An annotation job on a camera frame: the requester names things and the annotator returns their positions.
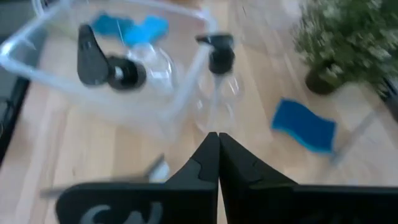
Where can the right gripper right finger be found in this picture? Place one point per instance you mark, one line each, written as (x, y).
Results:
(264, 202)

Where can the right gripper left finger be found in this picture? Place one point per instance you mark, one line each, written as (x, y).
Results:
(186, 199)

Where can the blue scrub sponge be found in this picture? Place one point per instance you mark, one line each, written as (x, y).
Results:
(149, 29)
(112, 25)
(303, 126)

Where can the deep clear plastic bin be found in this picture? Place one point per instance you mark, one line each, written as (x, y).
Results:
(77, 99)

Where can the artificial green potted plant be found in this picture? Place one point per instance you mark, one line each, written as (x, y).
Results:
(342, 31)

